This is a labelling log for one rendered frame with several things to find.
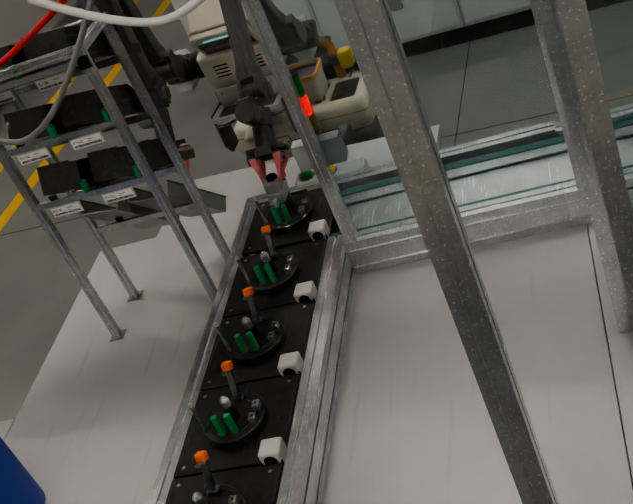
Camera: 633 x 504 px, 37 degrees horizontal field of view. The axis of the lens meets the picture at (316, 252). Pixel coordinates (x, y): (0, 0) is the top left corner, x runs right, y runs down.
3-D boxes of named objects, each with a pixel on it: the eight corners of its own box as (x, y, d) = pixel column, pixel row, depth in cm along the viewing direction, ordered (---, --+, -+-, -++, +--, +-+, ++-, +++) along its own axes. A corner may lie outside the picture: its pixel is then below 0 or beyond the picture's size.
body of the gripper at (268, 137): (281, 147, 245) (275, 120, 246) (245, 157, 248) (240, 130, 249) (290, 151, 251) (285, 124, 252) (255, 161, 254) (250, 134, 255)
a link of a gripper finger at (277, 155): (284, 178, 244) (278, 143, 245) (259, 185, 246) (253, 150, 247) (294, 181, 250) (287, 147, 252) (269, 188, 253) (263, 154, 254)
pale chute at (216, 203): (188, 217, 273) (187, 202, 274) (226, 211, 268) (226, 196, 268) (127, 203, 248) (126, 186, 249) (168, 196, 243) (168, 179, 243)
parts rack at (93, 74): (131, 293, 276) (-17, 51, 234) (244, 267, 265) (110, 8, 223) (109, 341, 260) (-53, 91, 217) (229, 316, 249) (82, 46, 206)
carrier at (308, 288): (243, 263, 250) (224, 226, 243) (328, 243, 242) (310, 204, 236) (225, 324, 230) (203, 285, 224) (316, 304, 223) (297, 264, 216)
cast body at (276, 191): (274, 192, 255) (264, 171, 251) (289, 188, 253) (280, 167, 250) (269, 209, 248) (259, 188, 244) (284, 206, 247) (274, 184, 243)
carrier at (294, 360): (224, 325, 230) (203, 286, 224) (316, 305, 223) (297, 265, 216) (203, 396, 211) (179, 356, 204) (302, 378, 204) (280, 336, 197)
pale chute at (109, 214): (142, 228, 278) (142, 213, 279) (180, 223, 272) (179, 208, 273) (78, 215, 253) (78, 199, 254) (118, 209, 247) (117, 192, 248)
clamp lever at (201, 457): (209, 486, 181) (197, 450, 180) (218, 485, 180) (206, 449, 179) (202, 496, 178) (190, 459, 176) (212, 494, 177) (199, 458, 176)
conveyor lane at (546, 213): (271, 233, 274) (258, 206, 269) (563, 164, 249) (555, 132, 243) (254, 296, 252) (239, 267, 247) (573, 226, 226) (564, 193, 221)
